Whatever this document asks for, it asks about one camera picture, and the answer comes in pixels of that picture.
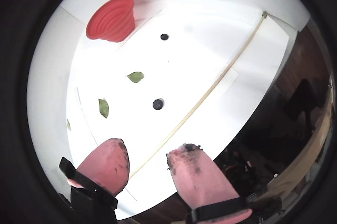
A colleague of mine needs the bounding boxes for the red collapsible silicone cup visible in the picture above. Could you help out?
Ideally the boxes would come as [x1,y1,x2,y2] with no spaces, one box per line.
[86,0,136,43]

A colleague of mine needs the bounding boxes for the pink covered gripper finger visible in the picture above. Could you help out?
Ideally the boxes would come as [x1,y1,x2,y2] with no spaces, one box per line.
[59,138,131,221]
[165,142,253,224]

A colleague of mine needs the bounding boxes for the thin wooden stick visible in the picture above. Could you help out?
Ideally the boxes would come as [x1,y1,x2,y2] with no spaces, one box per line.
[129,11,268,179]

